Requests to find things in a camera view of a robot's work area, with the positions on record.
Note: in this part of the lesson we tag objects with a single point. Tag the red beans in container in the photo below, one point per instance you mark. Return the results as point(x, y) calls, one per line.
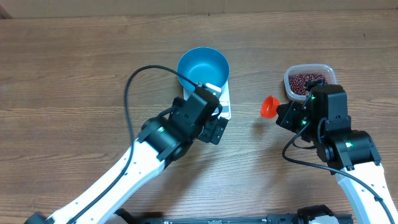
point(297, 82)

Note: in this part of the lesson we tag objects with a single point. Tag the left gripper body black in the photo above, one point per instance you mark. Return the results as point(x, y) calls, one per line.
point(212, 132)

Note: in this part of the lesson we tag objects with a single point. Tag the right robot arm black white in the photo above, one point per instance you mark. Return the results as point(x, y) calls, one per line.
point(350, 155)

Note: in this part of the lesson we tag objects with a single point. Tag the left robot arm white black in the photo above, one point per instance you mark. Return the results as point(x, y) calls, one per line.
point(200, 114)

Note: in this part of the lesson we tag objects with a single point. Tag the white digital kitchen scale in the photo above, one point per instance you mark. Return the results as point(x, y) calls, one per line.
point(225, 102)

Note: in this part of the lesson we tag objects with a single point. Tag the clear plastic container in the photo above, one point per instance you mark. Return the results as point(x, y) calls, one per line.
point(308, 68)

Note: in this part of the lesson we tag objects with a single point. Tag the orange measuring scoop blue handle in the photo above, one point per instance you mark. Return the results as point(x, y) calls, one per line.
point(269, 107)

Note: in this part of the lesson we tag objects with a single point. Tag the blue bowl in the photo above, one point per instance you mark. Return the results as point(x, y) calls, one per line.
point(204, 64)

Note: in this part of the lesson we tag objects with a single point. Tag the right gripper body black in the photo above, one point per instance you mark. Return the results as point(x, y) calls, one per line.
point(295, 121)

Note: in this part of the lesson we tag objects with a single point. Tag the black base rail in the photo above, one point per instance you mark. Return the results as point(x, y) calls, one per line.
point(311, 214)

